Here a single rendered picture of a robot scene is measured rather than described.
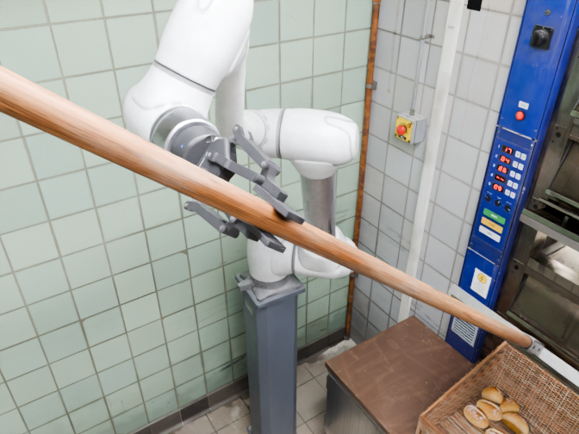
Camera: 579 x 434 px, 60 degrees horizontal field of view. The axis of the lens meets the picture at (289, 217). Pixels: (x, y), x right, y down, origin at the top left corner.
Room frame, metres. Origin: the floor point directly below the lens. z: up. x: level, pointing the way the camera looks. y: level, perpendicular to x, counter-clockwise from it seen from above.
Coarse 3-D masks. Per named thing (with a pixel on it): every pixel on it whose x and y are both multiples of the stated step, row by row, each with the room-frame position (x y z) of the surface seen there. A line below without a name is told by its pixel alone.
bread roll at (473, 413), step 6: (468, 408) 1.18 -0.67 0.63; (474, 408) 1.18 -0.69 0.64; (480, 408) 1.18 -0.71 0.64; (468, 414) 1.17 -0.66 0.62; (474, 414) 1.16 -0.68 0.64; (480, 414) 1.15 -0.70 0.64; (474, 420) 1.14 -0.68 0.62; (480, 420) 1.14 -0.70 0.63; (486, 420) 1.14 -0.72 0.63; (480, 426) 1.13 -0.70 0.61; (486, 426) 1.13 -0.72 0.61
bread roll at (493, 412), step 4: (480, 400) 1.22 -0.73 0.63; (484, 400) 1.21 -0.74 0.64; (488, 400) 1.21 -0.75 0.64; (476, 404) 1.22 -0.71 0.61; (480, 404) 1.21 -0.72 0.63; (484, 404) 1.20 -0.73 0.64; (488, 404) 1.20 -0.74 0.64; (492, 404) 1.20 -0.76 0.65; (484, 408) 1.19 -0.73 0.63; (488, 408) 1.18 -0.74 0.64; (492, 408) 1.18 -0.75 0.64; (496, 408) 1.18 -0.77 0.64; (500, 408) 1.18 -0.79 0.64; (488, 412) 1.17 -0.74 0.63; (492, 412) 1.17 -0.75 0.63; (496, 412) 1.17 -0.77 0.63; (500, 412) 1.17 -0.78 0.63; (488, 416) 1.17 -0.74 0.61; (492, 416) 1.16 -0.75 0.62; (496, 416) 1.16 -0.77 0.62; (500, 416) 1.16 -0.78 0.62; (496, 420) 1.16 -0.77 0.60
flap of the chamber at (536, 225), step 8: (544, 208) 1.38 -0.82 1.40; (552, 208) 1.39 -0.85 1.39; (520, 216) 1.32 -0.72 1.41; (552, 216) 1.32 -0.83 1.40; (560, 216) 1.33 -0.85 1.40; (528, 224) 1.29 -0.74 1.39; (536, 224) 1.27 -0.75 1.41; (568, 224) 1.28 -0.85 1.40; (576, 224) 1.29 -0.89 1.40; (544, 232) 1.24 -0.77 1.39; (552, 232) 1.23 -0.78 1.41; (560, 240) 1.20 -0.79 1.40; (568, 240) 1.18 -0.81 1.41; (576, 248) 1.16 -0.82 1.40
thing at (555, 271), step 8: (536, 256) 1.41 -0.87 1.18; (544, 256) 1.41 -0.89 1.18; (528, 264) 1.40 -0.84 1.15; (536, 264) 1.38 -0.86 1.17; (544, 264) 1.36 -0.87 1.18; (552, 264) 1.36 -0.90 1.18; (560, 264) 1.36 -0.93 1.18; (544, 272) 1.35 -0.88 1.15; (552, 272) 1.33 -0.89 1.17; (560, 272) 1.32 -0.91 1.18; (568, 272) 1.32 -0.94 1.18; (552, 280) 1.32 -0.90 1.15; (560, 280) 1.30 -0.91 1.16; (568, 280) 1.28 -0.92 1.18; (576, 280) 1.28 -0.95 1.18; (568, 288) 1.27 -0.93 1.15; (576, 288) 1.25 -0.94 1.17
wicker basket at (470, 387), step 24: (504, 360) 1.32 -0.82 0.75; (528, 360) 1.26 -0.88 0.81; (456, 384) 1.18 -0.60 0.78; (480, 384) 1.27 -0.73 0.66; (504, 384) 1.27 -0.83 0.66; (528, 384) 1.22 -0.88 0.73; (552, 384) 1.17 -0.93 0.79; (432, 408) 1.11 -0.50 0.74; (456, 408) 1.20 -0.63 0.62; (552, 408) 1.13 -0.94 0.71; (576, 408) 1.09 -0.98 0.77; (432, 432) 1.04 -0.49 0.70; (456, 432) 1.11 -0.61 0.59; (480, 432) 1.12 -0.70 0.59; (528, 432) 1.11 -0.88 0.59; (552, 432) 1.09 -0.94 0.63
